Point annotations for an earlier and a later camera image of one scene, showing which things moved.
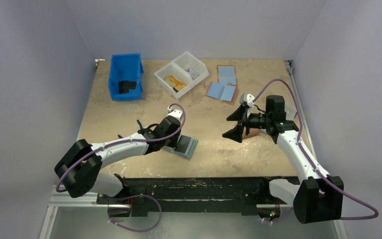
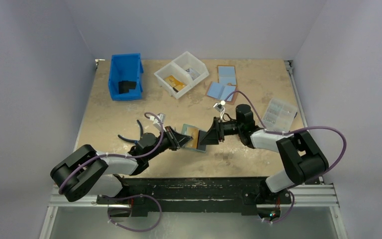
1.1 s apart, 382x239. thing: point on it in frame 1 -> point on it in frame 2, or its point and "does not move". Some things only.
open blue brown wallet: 226,90 does not move
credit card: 193,73 does not move
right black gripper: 244,121 -> 218,129
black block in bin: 124,86 does not move
